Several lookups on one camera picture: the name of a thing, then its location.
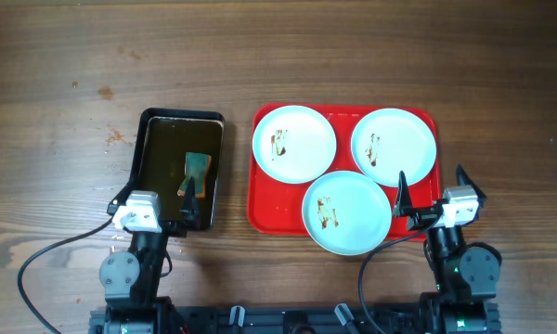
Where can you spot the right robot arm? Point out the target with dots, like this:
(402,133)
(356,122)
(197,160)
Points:
(465,274)

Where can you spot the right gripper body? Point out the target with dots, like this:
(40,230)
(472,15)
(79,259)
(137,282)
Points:
(422,217)

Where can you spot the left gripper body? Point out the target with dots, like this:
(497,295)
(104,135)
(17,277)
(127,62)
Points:
(170,224)

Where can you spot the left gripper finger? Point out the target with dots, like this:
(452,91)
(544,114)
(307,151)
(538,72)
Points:
(119,200)
(189,207)

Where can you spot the red plastic tray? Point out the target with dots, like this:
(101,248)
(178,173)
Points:
(275,208)

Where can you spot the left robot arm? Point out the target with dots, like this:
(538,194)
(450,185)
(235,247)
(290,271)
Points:
(131,278)

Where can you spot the orange green scrub sponge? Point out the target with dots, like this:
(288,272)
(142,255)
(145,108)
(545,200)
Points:
(197,166)

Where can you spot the black water tray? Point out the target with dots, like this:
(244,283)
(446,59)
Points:
(164,137)

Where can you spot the white plate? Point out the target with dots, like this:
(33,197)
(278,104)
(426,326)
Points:
(294,144)
(387,142)
(346,213)

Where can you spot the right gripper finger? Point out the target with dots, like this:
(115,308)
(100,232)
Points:
(403,203)
(463,179)

